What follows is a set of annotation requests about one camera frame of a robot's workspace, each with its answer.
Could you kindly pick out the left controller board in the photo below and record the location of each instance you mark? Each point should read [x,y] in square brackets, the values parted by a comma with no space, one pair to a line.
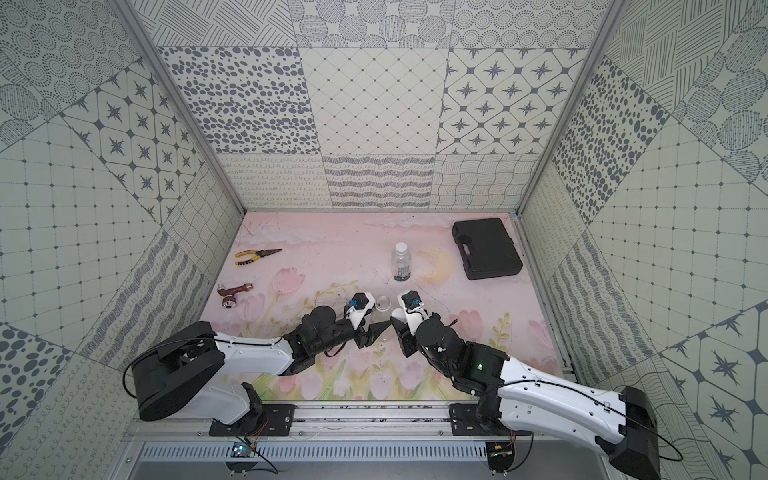
[241,458]

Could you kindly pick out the tall clear plastic bottle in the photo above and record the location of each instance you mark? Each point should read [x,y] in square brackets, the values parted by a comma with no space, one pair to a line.
[383,303]

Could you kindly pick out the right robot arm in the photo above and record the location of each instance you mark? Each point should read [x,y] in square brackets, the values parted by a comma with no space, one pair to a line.
[514,396]

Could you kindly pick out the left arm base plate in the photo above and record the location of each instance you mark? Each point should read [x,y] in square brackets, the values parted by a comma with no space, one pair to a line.
[268,420]

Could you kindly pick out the right controller board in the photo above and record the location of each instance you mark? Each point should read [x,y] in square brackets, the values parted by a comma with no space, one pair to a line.
[500,456]

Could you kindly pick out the black plastic tool case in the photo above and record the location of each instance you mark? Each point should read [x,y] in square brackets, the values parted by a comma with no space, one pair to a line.
[486,249]

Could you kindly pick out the yellow handled pliers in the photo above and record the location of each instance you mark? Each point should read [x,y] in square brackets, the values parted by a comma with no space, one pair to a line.
[247,257]

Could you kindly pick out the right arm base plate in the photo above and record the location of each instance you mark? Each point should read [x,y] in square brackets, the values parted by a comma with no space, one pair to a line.
[473,419]

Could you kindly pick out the controller board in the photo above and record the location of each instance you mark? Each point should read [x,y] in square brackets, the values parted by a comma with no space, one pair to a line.
[241,458]
[500,456]

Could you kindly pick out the white slotted cable duct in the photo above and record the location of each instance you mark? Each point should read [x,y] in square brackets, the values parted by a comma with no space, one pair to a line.
[321,451]

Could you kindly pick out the short clear plastic bottle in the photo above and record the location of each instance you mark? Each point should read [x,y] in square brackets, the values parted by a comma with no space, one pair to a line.
[401,262]

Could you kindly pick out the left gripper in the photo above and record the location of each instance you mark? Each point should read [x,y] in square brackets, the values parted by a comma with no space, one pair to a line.
[361,330]

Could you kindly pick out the aluminium mounting rail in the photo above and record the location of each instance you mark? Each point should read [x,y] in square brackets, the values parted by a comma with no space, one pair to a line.
[429,420]

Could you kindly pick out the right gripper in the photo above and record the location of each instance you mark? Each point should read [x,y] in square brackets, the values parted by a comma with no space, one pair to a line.
[405,337]

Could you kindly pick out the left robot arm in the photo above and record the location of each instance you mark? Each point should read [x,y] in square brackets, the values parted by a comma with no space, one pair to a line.
[181,374]

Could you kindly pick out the floral pink table mat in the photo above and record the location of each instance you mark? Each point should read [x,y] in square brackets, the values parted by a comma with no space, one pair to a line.
[326,258]

